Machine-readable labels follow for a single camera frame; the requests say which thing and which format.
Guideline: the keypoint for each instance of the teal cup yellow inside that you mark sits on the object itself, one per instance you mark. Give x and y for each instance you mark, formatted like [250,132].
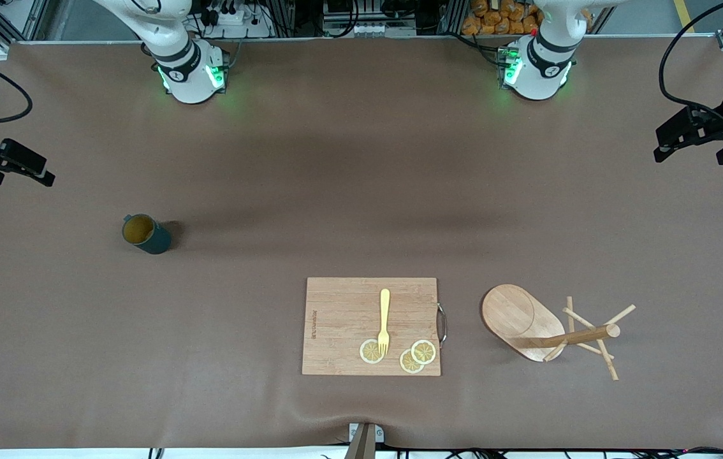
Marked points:
[145,233]

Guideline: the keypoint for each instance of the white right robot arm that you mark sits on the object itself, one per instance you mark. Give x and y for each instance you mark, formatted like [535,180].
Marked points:
[186,70]

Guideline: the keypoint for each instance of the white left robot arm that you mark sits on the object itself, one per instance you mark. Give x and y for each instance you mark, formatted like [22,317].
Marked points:
[540,73]

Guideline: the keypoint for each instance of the wooden mug tree rack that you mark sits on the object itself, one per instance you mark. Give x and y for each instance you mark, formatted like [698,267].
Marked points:
[518,319]

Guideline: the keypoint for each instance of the bag of orange snacks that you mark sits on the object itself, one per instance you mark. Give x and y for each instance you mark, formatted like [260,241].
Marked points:
[489,19]

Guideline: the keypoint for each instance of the white power strip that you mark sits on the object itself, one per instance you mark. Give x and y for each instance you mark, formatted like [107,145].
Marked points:
[234,19]

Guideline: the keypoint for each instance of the brown table mat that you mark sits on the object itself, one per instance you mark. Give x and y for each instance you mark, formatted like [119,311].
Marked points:
[361,210]

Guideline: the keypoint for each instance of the lemon slice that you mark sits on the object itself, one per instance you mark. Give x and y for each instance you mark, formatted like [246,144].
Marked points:
[369,352]
[410,363]
[424,351]

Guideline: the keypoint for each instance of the wooden cutting board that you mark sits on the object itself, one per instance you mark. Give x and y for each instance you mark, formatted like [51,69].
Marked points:
[342,331]

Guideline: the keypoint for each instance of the white socket strip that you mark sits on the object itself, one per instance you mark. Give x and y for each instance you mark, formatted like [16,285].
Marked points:
[368,30]

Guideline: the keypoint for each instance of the yellow plastic fork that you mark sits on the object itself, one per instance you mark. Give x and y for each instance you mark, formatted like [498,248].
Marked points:
[384,312]

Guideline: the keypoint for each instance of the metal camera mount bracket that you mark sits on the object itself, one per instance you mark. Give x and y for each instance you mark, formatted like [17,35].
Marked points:
[365,440]

